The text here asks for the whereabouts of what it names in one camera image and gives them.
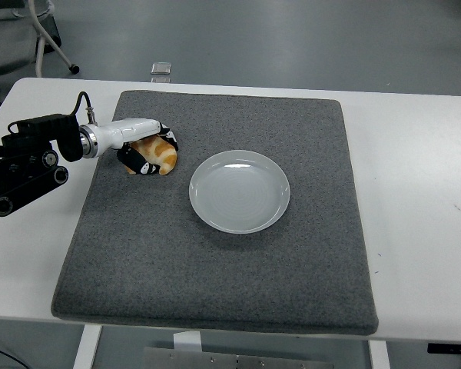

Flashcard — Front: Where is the black control panel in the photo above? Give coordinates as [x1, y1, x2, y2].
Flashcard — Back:
[426, 342, 461, 355]

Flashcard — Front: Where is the white table leg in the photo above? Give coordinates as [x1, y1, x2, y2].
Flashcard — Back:
[72, 324, 103, 369]
[368, 340, 391, 369]

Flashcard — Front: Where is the grey office chair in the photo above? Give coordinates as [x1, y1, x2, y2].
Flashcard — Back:
[0, 0, 81, 88]

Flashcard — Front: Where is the round white plate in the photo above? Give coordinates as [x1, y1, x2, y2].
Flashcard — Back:
[188, 149, 291, 234]

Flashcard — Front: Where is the golden croissant bread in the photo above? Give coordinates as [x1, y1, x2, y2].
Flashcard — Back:
[123, 137, 178, 176]

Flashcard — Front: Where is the grey metal plate with screws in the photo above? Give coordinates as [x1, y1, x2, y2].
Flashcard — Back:
[140, 347, 335, 369]

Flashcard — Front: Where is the grey felt mat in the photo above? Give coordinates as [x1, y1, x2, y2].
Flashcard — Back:
[51, 90, 380, 336]

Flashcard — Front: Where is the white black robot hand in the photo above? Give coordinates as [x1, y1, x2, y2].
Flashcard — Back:
[93, 118, 180, 177]

